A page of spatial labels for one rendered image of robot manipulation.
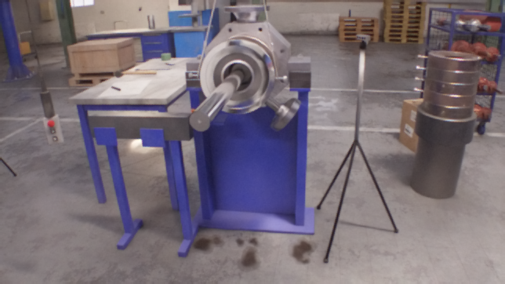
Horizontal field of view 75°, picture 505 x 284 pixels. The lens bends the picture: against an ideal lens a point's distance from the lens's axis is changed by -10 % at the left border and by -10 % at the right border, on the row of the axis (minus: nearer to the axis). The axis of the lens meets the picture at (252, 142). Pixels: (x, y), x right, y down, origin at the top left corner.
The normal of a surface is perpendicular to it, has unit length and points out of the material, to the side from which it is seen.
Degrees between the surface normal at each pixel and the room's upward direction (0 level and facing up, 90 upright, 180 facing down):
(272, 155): 90
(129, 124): 90
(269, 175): 90
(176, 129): 90
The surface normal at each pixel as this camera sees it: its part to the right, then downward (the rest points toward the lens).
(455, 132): -0.11, 0.39
